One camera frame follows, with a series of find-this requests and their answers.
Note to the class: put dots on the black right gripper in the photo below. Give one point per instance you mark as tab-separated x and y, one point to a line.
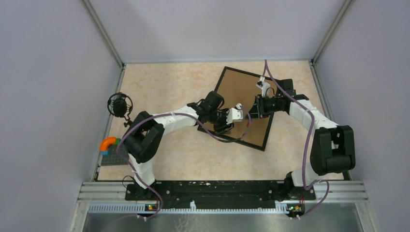
256	113

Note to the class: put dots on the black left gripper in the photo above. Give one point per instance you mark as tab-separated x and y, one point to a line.
223	127

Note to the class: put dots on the black wooden picture frame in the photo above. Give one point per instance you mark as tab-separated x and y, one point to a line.
238	86

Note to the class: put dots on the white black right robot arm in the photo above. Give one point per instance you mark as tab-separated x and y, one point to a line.
329	147

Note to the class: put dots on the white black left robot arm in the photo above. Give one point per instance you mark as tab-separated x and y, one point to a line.
144	135

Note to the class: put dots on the black microphone on stand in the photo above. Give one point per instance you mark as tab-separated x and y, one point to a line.
120	105

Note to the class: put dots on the grey brick baseplate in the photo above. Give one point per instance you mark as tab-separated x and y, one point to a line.
110	157

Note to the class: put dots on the orange curved toy brick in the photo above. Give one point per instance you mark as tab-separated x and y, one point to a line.
106	143

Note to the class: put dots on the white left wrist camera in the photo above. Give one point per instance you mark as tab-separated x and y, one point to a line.
235	114

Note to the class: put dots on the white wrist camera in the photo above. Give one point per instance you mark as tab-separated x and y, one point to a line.
235	114
262	84

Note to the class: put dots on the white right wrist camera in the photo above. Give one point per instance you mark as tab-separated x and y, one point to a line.
262	84

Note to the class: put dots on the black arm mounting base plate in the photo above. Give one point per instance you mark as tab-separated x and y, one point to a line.
232	194

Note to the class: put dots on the aluminium front frame rail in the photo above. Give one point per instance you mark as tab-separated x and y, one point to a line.
109	197

